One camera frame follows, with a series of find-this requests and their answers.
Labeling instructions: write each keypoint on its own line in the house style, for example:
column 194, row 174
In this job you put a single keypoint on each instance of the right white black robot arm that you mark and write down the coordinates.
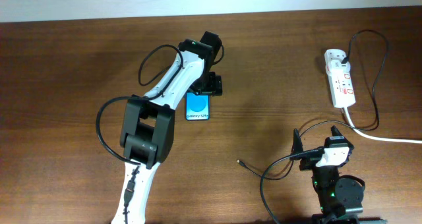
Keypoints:
column 340, row 196

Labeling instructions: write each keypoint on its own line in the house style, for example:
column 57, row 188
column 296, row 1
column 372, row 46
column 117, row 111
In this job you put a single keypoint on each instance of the white power strip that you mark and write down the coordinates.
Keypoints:
column 340, row 84

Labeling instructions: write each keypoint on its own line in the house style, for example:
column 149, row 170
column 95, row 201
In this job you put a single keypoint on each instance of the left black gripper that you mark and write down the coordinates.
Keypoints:
column 213, row 87

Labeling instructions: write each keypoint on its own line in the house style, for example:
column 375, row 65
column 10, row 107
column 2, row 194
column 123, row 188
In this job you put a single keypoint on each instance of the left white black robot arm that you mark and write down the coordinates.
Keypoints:
column 149, row 121

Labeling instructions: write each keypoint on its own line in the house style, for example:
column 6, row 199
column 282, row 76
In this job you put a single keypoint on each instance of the white USB charger plug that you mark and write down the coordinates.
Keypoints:
column 338, row 66

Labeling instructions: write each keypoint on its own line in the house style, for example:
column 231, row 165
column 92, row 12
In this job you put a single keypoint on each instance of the blue screen smartphone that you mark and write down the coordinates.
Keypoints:
column 197, row 107

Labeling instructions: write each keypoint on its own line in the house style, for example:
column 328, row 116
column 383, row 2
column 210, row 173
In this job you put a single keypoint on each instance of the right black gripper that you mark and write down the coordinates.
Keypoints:
column 312, row 163

